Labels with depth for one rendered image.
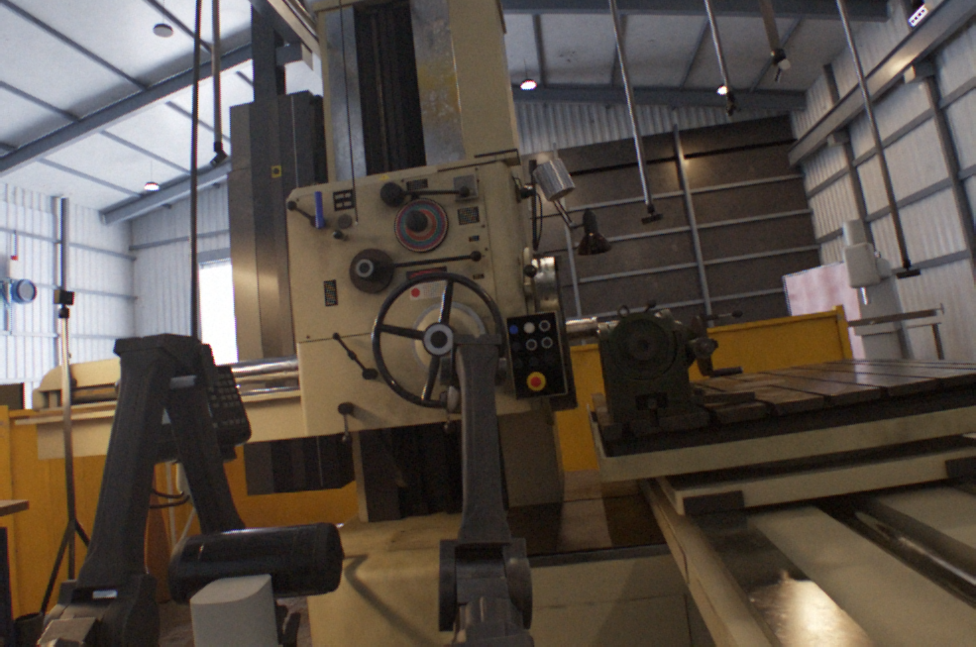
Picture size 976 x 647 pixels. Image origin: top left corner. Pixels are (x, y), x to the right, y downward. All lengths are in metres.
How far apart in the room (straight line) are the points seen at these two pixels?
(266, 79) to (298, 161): 4.92
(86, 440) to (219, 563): 2.25
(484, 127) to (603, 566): 1.82
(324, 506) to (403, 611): 2.73
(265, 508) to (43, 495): 1.63
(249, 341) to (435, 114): 1.34
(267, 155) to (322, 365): 1.32
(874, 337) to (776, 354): 3.39
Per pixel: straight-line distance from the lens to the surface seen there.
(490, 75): 2.77
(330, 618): 2.23
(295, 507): 4.84
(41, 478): 4.00
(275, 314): 2.80
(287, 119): 3.00
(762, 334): 4.41
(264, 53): 7.95
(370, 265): 1.85
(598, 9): 12.33
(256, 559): 0.65
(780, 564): 1.38
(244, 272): 2.91
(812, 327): 4.53
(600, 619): 2.01
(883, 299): 8.22
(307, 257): 2.02
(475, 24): 2.91
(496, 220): 1.86
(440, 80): 2.80
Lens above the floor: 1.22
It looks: 9 degrees up
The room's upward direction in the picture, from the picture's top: 7 degrees counter-clockwise
